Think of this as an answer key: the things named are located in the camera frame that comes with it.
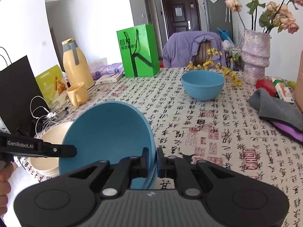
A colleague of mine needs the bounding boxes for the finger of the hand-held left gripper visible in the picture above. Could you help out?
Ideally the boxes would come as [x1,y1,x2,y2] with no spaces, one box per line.
[38,142,77,158]

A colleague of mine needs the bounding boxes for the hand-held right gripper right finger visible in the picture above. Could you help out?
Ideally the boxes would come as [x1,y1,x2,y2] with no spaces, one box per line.
[156,148,235,198]

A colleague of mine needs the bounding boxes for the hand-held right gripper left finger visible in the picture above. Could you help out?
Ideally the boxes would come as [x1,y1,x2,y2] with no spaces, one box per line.
[67,147,150,198]

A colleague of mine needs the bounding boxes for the blue bowl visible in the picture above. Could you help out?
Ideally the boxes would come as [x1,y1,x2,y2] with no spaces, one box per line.
[58,101,157,190]
[181,70,225,101]

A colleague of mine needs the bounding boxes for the person's left hand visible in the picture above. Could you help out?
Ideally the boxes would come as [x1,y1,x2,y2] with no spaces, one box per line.
[0,162,18,218]

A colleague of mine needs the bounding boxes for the printed tablecloth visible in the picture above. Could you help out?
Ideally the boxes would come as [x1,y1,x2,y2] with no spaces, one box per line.
[0,66,303,227]

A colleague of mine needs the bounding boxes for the black paper bag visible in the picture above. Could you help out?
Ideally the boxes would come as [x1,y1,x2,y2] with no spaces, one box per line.
[0,47,52,138]

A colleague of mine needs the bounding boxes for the yellow mug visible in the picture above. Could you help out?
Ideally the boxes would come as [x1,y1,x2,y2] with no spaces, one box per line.
[67,82,90,107]

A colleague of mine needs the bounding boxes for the yellow-green box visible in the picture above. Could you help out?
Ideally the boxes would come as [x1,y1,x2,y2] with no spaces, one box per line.
[35,65,68,107]

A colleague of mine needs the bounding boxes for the yellow thermos jug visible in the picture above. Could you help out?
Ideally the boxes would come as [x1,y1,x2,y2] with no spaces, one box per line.
[62,38,95,90]

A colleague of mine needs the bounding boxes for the white flat box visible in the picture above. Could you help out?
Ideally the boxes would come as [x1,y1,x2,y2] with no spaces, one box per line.
[96,72,124,85]

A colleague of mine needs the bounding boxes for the purple plastic package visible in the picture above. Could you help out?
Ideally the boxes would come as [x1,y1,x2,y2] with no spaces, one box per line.
[91,63,124,79]

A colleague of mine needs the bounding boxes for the yellow flower branch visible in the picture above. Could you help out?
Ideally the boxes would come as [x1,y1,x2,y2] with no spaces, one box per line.
[187,48,243,87]

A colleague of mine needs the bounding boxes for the green paper bag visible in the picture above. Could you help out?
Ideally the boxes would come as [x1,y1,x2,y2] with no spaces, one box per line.
[116,24,161,78]

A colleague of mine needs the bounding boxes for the purple jacket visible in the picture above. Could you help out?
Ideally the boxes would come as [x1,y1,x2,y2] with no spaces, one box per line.
[162,31,224,68]

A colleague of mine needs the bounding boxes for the wooden chair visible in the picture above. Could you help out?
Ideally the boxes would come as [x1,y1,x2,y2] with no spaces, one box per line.
[193,40,215,67]

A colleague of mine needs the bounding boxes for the grey cloth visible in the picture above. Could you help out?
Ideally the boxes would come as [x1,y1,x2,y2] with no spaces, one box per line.
[248,88,303,133]

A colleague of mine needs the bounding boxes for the red box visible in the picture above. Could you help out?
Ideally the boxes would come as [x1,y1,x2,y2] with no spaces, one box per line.
[256,79,278,97]

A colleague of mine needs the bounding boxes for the purple cloth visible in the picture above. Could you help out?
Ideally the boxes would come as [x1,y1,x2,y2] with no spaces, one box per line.
[272,120,303,144]

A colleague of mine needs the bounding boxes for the green and white box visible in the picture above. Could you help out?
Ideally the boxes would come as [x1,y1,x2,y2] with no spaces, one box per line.
[272,78,297,103]

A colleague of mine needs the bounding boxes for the pink wrapped vase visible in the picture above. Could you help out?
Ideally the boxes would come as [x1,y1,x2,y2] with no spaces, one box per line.
[241,30,271,80]

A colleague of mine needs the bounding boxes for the dark brown door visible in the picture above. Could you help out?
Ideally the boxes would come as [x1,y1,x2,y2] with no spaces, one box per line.
[161,0,202,41]

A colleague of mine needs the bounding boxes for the cardboard box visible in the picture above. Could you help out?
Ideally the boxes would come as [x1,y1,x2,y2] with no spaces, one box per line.
[294,51,303,114]

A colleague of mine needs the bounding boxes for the grey refrigerator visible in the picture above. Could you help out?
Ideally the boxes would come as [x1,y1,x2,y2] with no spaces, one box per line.
[202,0,234,33]

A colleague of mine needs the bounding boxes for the dried pink flowers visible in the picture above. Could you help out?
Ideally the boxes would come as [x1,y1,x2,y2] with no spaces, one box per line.
[225,0,303,35]

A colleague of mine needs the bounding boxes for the white cable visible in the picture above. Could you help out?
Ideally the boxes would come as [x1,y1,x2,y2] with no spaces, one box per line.
[30,96,62,139]

